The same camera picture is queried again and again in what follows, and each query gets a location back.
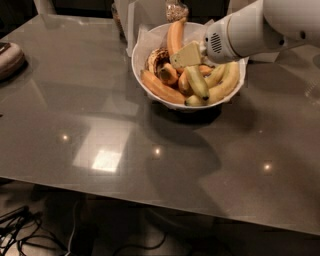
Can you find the round grey pouch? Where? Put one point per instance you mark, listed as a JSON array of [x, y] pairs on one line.
[[11, 59]]

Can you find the yellow banana middle right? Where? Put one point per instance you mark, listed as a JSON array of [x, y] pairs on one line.
[[215, 76]]

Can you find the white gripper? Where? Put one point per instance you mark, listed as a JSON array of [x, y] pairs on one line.
[[216, 45]]

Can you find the green-yellow banana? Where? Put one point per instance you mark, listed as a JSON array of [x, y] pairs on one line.
[[197, 82]]

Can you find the yellow banana right edge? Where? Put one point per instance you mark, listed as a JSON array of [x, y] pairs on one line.
[[223, 91]]

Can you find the small brown-spotted banana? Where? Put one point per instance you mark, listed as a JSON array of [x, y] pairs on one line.
[[167, 74]]

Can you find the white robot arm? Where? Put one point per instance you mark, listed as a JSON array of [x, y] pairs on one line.
[[298, 21]]

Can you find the orange banana front left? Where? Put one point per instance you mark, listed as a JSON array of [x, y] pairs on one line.
[[160, 88]]

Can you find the dark overripe banana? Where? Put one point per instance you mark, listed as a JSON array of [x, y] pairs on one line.
[[157, 58]]

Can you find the white bowl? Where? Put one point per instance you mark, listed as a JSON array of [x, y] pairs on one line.
[[149, 40]]

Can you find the clear acrylic stand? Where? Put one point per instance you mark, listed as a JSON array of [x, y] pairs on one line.
[[149, 13]]

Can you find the small orange banana centre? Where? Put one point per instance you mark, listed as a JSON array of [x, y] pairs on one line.
[[183, 84]]

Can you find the glass jar with grains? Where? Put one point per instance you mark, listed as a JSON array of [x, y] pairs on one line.
[[176, 10]]

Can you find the long orange banana upright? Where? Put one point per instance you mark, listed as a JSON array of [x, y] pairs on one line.
[[175, 36]]

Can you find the white paper bowl liner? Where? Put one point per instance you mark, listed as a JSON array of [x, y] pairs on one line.
[[149, 40]]

